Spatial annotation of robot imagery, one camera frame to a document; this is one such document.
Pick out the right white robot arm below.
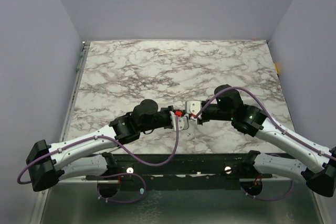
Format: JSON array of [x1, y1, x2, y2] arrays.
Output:
[[191, 84, 335, 197]]

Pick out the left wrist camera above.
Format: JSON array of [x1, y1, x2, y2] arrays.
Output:
[[170, 110, 189, 131]]

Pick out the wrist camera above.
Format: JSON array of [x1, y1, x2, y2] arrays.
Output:
[[185, 101, 202, 121], [170, 110, 189, 131]]

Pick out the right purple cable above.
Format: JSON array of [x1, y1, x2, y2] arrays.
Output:
[[194, 86, 330, 201]]

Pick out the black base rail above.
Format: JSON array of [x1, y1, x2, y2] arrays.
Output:
[[86, 153, 263, 195]]

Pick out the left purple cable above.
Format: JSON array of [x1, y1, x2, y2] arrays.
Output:
[[17, 115, 184, 204]]

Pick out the purple cable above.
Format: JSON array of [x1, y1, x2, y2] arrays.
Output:
[[17, 115, 184, 204], [194, 86, 330, 201]]

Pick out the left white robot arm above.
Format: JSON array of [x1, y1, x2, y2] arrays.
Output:
[[26, 99, 175, 192]]

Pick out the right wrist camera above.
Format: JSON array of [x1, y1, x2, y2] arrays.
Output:
[[185, 101, 202, 121]]

